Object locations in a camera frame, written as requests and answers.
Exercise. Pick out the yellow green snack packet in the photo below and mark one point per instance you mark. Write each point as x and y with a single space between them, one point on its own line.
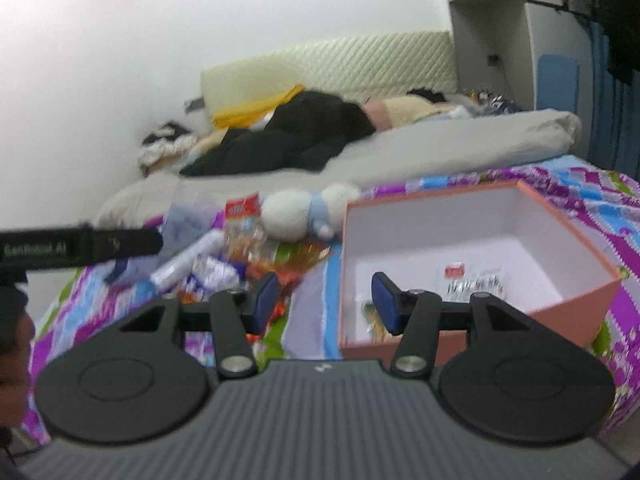
377 322

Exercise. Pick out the white cylindrical bottle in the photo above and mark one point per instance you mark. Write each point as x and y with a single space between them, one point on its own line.
187 257

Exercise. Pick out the cream pink pillow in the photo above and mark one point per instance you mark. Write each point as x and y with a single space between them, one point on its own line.
400 109

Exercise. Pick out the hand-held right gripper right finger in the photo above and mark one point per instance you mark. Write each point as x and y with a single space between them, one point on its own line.
385 305

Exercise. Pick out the white cabinet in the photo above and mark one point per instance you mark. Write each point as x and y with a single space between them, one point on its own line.
505 25

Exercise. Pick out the dark hanging clothes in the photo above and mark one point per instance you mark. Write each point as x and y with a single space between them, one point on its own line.
607 10

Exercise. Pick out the pile of blue white packets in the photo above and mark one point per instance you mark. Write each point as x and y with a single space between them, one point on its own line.
215 272

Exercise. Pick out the pile of mixed clothes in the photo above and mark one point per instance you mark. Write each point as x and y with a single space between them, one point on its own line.
162 147

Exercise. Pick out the white plush toy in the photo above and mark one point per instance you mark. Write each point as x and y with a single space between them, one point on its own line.
295 212

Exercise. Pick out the yellow cloth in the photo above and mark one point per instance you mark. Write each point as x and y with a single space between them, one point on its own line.
250 107

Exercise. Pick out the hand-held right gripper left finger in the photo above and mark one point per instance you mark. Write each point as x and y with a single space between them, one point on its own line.
265 302

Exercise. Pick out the black clothing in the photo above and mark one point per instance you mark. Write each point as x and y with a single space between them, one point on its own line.
295 132

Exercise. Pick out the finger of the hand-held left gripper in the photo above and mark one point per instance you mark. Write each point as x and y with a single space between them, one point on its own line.
130 243

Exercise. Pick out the wall socket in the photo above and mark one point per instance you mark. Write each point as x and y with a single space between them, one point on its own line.
493 60

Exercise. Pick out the blue curtain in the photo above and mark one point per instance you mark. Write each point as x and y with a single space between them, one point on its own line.
612 120

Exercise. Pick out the cream quilted headboard cushion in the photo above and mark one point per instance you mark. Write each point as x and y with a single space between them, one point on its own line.
350 65

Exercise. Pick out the clear brown snack packet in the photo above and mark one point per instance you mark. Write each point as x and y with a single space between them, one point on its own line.
242 225

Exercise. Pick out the clear red label snack packet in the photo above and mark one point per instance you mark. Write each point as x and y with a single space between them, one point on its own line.
472 280

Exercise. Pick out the orange red snack packet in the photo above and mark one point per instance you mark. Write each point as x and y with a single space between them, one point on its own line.
300 257

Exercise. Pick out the pink cardboard box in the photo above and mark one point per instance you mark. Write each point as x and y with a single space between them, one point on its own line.
450 240

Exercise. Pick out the grey duvet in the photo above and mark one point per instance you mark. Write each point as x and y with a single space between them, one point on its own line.
425 145

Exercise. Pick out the clear plastic bag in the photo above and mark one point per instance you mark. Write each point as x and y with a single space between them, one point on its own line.
187 217

